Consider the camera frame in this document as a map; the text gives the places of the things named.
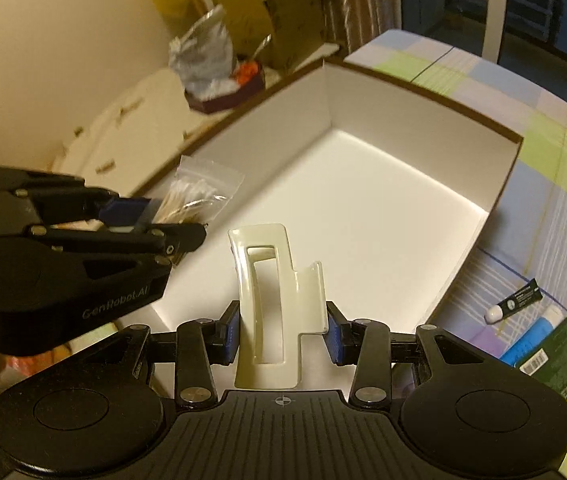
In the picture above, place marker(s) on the crumpled silver plastic bag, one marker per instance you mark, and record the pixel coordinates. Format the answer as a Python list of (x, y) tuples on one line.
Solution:
[(205, 53)]

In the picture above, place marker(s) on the checked tablecloth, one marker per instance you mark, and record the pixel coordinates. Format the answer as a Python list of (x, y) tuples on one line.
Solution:
[(526, 236)]

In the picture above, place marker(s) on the dark red octagonal tray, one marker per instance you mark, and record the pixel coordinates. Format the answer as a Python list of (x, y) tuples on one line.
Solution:
[(246, 81)]

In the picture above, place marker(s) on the brown cardboard storage box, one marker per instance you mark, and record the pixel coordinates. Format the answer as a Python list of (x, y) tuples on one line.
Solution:
[(388, 185)]

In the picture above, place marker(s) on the blue toothpaste tube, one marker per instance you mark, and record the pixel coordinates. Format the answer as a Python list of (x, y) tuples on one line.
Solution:
[(534, 336)]

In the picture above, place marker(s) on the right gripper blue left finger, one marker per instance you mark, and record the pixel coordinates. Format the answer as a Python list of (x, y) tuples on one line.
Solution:
[(228, 332)]

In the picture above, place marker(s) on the small black cream tube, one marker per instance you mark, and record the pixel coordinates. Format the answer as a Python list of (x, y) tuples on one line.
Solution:
[(523, 298)]

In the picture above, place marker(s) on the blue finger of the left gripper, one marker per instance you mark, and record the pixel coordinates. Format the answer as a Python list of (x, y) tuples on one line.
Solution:
[(122, 212), (181, 239)]

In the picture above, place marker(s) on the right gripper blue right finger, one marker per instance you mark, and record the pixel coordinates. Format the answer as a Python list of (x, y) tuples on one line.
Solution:
[(341, 339)]

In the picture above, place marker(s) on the stacked cardboard boxes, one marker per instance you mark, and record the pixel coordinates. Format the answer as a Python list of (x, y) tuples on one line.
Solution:
[(283, 34)]

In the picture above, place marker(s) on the beige curtain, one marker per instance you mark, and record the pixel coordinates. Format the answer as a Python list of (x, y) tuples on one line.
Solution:
[(363, 0)]

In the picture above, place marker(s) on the cream plastic hair claw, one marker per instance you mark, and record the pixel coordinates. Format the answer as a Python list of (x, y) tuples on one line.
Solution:
[(279, 305)]

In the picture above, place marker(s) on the bag of cotton swabs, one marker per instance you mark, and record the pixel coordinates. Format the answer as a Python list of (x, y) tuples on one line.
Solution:
[(198, 192)]

